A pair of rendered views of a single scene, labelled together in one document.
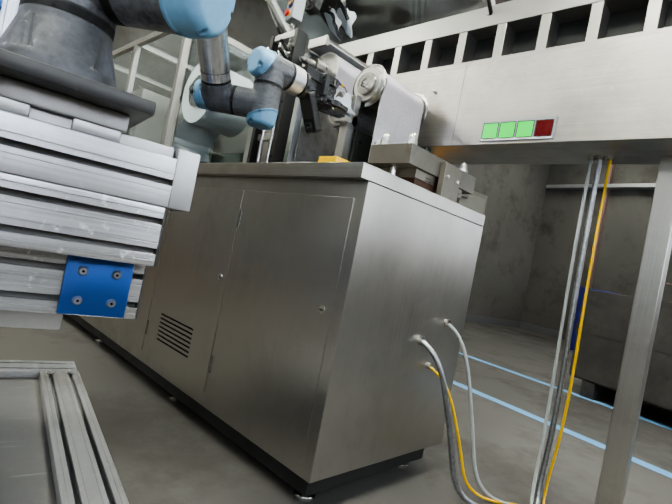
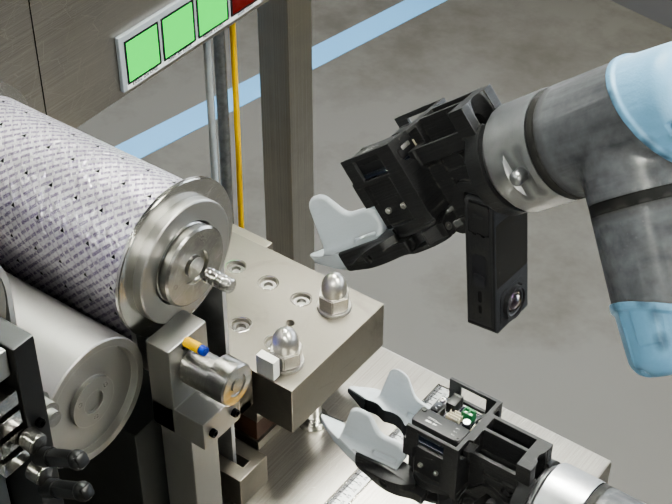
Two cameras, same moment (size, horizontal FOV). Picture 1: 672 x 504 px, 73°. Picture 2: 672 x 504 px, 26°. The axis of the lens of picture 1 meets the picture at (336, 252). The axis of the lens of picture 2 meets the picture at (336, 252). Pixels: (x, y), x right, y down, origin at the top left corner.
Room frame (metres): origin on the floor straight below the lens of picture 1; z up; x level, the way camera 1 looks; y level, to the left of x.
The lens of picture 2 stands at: (1.54, 0.96, 2.05)
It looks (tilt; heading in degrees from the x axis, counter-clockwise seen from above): 40 degrees down; 262
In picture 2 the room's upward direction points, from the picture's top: straight up
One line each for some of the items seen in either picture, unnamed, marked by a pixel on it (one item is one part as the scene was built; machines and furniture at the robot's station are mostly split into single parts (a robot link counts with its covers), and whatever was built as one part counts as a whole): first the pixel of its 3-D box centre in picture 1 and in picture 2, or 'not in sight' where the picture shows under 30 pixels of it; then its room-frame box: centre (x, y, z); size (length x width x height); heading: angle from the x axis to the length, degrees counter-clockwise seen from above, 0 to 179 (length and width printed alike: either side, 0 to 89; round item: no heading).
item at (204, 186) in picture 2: (369, 85); (176, 257); (1.54, 0.00, 1.25); 0.15 x 0.01 x 0.15; 46
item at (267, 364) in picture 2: not in sight; (268, 364); (1.46, -0.07, 1.04); 0.02 x 0.01 x 0.02; 136
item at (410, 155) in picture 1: (425, 170); (191, 291); (1.53, -0.24, 1.00); 0.40 x 0.16 x 0.06; 136
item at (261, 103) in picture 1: (257, 104); not in sight; (1.19, 0.27, 1.01); 0.11 x 0.08 x 0.11; 86
